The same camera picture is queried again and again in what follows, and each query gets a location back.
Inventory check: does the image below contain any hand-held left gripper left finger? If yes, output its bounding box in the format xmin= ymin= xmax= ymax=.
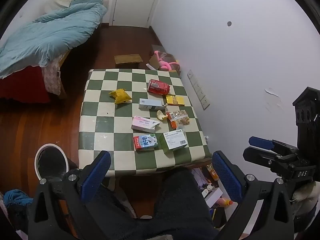
xmin=27 ymin=150 xmax=112 ymax=240

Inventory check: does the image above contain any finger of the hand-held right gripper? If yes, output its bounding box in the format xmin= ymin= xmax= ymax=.
xmin=249 ymin=136 xmax=298 ymax=154
xmin=243 ymin=146 xmax=310 ymax=179

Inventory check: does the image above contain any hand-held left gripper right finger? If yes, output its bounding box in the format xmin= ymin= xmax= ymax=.
xmin=212 ymin=150 xmax=296 ymax=240

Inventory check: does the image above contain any white round bin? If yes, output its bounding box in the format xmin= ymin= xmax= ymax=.
xmin=34 ymin=144 xmax=69 ymax=181

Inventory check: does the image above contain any red blue milk carton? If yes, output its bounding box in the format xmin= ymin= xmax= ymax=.
xmin=133 ymin=134 xmax=159 ymax=151

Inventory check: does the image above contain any green white box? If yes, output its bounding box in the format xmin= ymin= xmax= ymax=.
xmin=163 ymin=129 xmax=188 ymax=154

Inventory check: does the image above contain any pink white box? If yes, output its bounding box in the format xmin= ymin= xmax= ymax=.
xmin=131 ymin=116 xmax=160 ymax=133

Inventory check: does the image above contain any clear nut snack bag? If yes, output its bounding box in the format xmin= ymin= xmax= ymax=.
xmin=167 ymin=109 xmax=190 ymax=130

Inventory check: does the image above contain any yellow snack packet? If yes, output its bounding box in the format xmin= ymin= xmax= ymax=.
xmin=109 ymin=89 xmax=132 ymax=105

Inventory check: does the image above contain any white blue long box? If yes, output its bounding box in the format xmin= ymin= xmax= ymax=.
xmin=139 ymin=98 xmax=168 ymax=111

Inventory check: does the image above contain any yellow box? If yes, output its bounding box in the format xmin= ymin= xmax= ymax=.
xmin=166 ymin=94 xmax=185 ymax=106

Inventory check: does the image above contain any person's right forearm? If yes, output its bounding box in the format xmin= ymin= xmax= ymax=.
xmin=290 ymin=180 xmax=320 ymax=233

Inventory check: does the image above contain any orange packet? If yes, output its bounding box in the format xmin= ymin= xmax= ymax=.
xmin=206 ymin=164 xmax=221 ymax=182

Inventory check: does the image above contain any white flat box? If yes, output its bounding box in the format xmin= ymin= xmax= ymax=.
xmin=204 ymin=187 xmax=223 ymax=208

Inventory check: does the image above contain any orange yellow bottle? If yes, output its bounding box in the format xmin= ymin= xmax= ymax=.
xmin=216 ymin=197 xmax=234 ymax=207

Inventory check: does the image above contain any person's left leg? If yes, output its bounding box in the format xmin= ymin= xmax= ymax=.
xmin=82 ymin=184 xmax=142 ymax=240

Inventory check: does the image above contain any person's leg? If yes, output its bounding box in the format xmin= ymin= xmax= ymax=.
xmin=82 ymin=184 xmax=142 ymax=240
xmin=152 ymin=169 xmax=218 ymax=240

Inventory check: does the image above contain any person's right leg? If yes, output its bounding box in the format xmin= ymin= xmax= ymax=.
xmin=152 ymin=169 xmax=218 ymax=240

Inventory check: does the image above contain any green white checkered tablecloth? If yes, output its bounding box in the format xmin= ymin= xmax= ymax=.
xmin=78 ymin=69 xmax=212 ymax=178

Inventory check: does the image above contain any blue cloth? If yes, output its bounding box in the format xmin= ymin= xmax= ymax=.
xmin=3 ymin=189 xmax=34 ymax=209

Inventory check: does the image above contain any dark clothes pile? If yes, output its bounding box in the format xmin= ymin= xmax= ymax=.
xmin=0 ymin=204 xmax=33 ymax=234

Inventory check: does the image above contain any grey patterned bed sheet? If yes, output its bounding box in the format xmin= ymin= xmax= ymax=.
xmin=41 ymin=61 xmax=62 ymax=95

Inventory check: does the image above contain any red blanket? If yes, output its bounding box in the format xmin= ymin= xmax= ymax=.
xmin=0 ymin=65 xmax=52 ymax=104

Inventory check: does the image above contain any small wooden stool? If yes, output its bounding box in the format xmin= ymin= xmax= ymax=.
xmin=114 ymin=54 xmax=143 ymax=69

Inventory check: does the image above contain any pink plush toy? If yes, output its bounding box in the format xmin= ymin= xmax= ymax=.
xmin=154 ymin=51 xmax=181 ymax=72

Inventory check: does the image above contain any cardboard box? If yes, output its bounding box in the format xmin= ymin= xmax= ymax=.
xmin=149 ymin=53 xmax=181 ymax=71

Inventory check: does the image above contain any clear plastic bag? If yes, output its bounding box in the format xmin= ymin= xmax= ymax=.
xmin=151 ymin=44 xmax=171 ymax=58

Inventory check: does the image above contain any light blue duvet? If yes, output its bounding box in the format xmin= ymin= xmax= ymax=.
xmin=0 ymin=0 xmax=108 ymax=79

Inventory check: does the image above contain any white door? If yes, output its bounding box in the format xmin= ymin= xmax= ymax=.
xmin=112 ymin=0 xmax=166 ymax=28

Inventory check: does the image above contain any white wall socket strip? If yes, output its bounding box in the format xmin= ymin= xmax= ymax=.
xmin=187 ymin=69 xmax=210 ymax=111

